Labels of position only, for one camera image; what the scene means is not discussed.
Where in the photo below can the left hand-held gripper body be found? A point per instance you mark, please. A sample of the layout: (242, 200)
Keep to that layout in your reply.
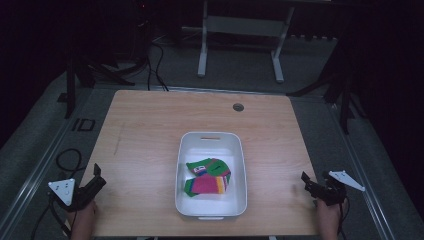
(71, 195)

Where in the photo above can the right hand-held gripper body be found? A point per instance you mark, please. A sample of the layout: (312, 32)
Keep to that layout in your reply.
(333, 191)

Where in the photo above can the person's left hand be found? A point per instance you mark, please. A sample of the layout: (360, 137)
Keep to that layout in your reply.
(84, 215)

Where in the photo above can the person's right hand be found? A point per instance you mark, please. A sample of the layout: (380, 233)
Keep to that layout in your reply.
(328, 215)

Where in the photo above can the black metal stand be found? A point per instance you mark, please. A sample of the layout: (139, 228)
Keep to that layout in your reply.
(70, 90)
(343, 100)

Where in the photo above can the green sock with round patch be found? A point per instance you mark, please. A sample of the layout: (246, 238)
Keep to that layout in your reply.
(216, 168)

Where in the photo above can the pink striped sock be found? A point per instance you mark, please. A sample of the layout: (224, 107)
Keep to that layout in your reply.
(206, 185)

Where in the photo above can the white plastic basin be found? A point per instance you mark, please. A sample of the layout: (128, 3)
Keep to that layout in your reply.
(200, 206)

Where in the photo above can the metal floor rail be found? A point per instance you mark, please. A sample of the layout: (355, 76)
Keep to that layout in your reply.
(33, 176)
(360, 173)

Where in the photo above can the white metal table frame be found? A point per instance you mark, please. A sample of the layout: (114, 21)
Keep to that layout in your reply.
(240, 26)

